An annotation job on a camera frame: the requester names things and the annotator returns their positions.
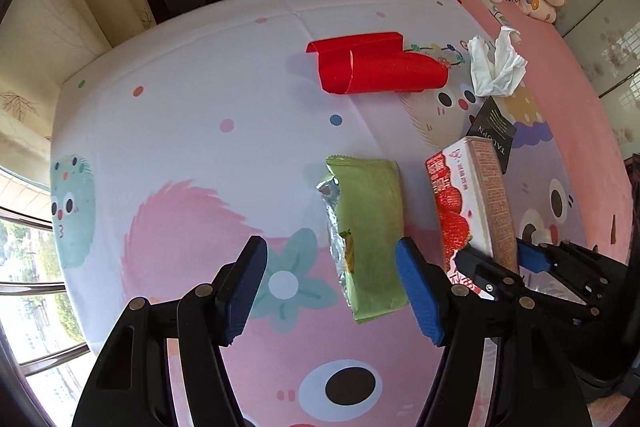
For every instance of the white tissue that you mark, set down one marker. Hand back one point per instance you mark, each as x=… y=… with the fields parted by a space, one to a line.
x=492 y=67

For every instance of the cream floral curtain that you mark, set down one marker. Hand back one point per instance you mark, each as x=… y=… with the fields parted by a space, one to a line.
x=65 y=32

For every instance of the wardrobe with frosted doors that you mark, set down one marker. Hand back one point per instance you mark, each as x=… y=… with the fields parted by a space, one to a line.
x=600 y=7

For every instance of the black card packet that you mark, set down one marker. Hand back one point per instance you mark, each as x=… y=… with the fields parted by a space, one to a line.
x=492 y=127

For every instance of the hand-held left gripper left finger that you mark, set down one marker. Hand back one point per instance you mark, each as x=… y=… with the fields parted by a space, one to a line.
x=245 y=292

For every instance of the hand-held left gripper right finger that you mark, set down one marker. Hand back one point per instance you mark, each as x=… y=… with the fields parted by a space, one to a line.
x=420 y=292

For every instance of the red paper sheet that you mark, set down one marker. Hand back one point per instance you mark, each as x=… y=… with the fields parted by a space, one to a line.
x=380 y=67

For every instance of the white marker pen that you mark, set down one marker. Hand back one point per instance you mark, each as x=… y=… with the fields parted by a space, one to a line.
x=502 y=24

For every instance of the strawberry milk carton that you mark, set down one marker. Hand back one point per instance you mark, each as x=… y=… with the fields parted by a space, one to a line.
x=460 y=197

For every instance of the green snack wrapper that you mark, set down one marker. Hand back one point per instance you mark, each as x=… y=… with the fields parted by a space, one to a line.
x=370 y=217

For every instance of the pink bed sheet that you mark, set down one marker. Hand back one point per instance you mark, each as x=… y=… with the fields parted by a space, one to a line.
x=550 y=57

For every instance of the cartoon printed tablecloth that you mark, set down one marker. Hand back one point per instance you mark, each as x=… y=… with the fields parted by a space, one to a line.
x=200 y=82

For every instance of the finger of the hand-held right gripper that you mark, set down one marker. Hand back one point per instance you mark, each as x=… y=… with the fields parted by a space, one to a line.
x=532 y=257
x=480 y=269

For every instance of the window with metal grille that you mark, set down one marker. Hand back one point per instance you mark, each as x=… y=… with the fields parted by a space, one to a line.
x=30 y=282

